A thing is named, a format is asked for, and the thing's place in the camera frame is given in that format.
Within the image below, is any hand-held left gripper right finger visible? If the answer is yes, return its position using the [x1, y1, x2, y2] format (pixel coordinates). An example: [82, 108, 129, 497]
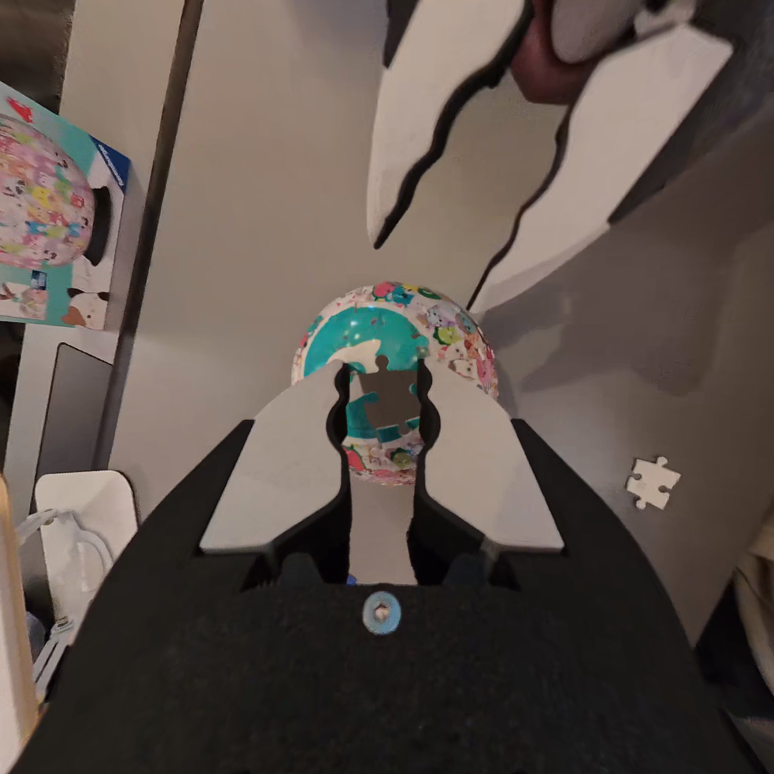
[415, 360, 567, 552]

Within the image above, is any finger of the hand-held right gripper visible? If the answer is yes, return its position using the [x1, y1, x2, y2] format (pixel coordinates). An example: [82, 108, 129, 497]
[466, 23, 735, 315]
[366, 0, 534, 250]

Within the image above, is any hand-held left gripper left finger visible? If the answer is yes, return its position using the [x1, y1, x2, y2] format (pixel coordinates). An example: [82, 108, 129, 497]
[198, 361, 352, 552]

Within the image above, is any colourful puzzle ball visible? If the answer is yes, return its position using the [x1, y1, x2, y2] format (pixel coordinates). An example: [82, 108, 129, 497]
[290, 280, 501, 488]

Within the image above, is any small puzzle piece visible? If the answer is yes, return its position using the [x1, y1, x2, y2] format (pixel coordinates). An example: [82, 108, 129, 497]
[624, 455, 683, 512]

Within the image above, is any puzzle ball box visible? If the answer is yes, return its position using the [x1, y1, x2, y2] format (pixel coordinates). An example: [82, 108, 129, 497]
[0, 80, 132, 331]

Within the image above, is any person's right hand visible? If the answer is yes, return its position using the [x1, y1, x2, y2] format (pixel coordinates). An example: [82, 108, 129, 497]
[511, 12, 599, 105]

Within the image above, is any dark flat panel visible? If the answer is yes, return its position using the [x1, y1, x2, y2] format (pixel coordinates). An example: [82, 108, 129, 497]
[35, 341, 117, 486]

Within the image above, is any person's cream sweatshirt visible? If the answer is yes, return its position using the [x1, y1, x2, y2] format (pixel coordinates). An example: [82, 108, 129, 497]
[732, 523, 774, 726]

